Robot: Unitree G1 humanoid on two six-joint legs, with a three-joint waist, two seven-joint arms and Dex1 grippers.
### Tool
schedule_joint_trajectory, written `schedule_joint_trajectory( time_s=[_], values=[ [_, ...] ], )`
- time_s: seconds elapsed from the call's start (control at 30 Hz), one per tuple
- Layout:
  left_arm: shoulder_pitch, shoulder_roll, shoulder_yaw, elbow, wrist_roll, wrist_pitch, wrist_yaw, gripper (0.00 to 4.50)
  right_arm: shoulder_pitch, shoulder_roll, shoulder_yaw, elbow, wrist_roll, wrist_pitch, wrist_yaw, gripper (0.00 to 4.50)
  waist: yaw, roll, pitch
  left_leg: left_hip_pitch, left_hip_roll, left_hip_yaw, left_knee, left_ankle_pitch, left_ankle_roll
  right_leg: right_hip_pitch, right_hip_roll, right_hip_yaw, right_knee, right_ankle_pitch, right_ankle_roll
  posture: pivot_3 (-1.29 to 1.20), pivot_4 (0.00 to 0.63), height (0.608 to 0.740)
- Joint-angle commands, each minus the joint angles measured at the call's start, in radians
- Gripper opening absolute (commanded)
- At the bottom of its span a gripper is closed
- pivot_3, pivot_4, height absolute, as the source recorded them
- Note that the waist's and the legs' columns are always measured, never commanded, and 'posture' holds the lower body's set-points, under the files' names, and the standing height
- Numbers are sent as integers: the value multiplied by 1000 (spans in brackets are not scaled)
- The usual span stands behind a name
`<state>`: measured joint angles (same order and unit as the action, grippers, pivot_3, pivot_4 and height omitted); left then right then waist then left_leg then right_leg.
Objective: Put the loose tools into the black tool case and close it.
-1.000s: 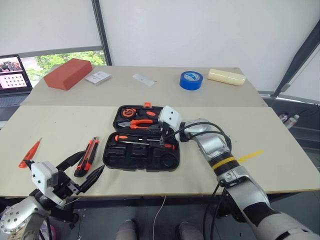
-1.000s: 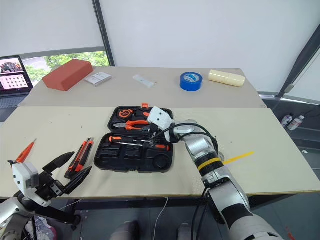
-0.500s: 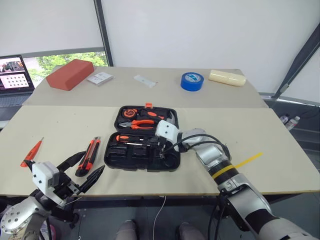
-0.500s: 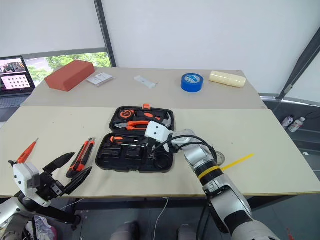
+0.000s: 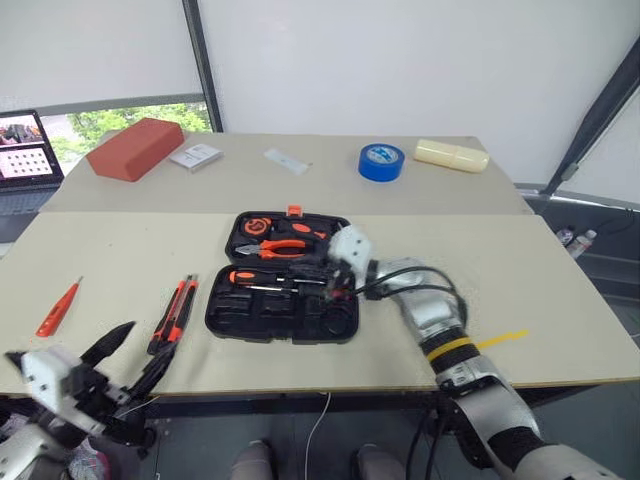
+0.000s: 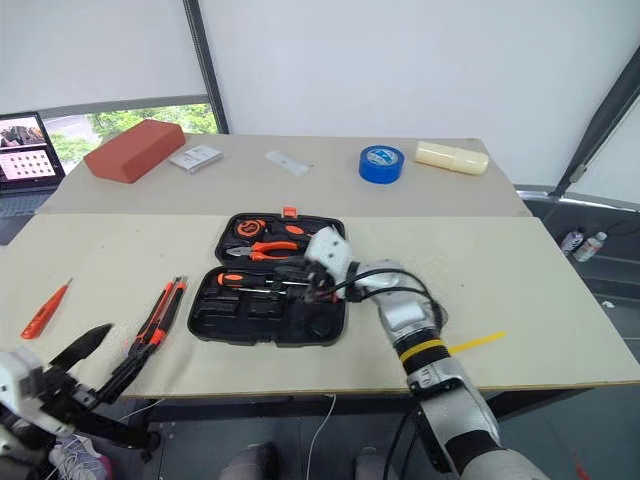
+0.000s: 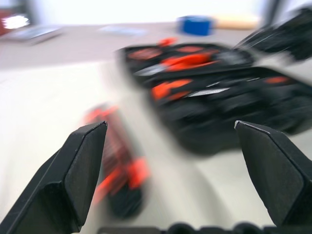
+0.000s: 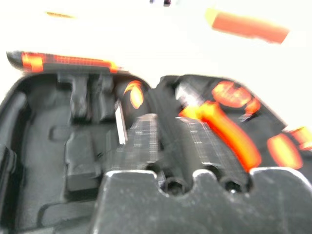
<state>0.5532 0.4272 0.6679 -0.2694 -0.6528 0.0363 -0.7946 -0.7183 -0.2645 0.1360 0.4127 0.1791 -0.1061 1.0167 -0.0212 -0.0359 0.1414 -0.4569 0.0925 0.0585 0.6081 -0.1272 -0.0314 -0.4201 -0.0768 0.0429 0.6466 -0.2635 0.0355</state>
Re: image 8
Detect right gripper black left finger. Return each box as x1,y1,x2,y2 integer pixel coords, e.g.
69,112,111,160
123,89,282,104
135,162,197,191
106,113,161,172

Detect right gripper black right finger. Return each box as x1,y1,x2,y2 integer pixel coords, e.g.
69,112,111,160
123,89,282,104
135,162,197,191
175,117,250,179

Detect black plastic tool case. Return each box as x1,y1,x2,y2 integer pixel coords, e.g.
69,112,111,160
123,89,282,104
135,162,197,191
0,50,312,234

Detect silver metal blade tool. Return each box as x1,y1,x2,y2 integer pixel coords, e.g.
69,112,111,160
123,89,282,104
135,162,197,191
114,99,128,144

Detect round orange tape measure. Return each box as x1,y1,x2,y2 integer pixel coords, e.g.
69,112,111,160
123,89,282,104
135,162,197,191
212,80,261,115

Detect red orange foam brick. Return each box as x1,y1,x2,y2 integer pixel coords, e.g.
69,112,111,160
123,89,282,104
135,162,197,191
204,7,291,44

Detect orange handled pliers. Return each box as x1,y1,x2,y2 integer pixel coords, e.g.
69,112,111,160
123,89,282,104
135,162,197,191
175,84,263,171

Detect orange and black tool handle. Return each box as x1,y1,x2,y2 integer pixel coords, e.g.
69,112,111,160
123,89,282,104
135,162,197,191
123,80,144,109

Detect orange screwdriver handle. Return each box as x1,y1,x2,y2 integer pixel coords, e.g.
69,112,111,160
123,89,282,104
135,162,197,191
267,133,304,170
284,126,312,151

